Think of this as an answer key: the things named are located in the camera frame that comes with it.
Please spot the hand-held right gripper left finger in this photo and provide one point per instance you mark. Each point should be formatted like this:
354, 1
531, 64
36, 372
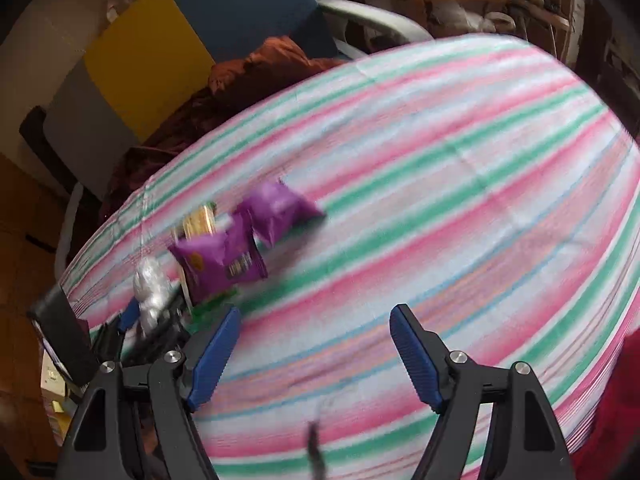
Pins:
215, 360

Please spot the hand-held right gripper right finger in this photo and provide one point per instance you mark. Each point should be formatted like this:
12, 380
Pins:
415, 360

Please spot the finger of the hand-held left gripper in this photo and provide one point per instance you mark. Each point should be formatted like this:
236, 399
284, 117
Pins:
131, 312
167, 322

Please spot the clear plastic bundle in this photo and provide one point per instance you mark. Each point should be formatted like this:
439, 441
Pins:
150, 285

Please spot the golden tin box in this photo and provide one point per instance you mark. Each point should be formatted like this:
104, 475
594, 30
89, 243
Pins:
62, 330

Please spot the purple snack packet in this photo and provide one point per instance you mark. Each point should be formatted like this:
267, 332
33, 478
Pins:
215, 260
280, 210

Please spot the green packet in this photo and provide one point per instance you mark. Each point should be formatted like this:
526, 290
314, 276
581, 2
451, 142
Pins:
210, 306

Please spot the yellow cracker packet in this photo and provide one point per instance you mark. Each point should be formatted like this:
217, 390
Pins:
197, 222

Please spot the wooden wardrobe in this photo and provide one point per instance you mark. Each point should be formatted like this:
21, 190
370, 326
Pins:
20, 240

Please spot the striped bedsheet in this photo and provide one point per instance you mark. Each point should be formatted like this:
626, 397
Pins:
425, 185

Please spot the red garment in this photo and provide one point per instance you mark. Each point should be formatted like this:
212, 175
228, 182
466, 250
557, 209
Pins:
620, 410

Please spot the tricolour chair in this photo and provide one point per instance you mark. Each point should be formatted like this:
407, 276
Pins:
145, 60

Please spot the maroon blanket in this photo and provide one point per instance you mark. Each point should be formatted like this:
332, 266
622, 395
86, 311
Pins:
250, 70

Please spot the white bag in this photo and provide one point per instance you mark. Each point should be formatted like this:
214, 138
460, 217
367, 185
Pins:
485, 22

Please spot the cardboard box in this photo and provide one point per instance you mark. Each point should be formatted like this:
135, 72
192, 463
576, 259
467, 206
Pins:
560, 5

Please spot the white bed rail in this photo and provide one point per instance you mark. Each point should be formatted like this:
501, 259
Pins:
380, 17
67, 230

